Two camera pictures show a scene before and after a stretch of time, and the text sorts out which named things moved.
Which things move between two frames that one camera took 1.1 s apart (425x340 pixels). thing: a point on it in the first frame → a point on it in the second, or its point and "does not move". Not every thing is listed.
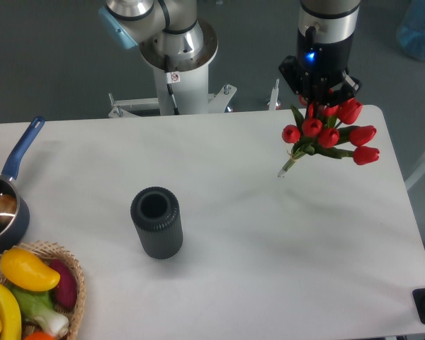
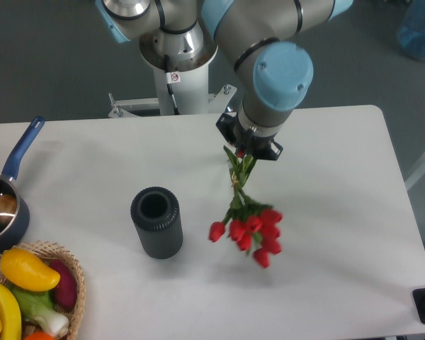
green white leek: x=37 y=304 does not move
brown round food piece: x=1 y=208 does not move
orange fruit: x=40 y=336 does not move
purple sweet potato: x=66 y=290 does not move
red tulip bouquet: x=316 y=129 → x=249 y=223
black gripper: x=319 y=73 → x=261 y=147
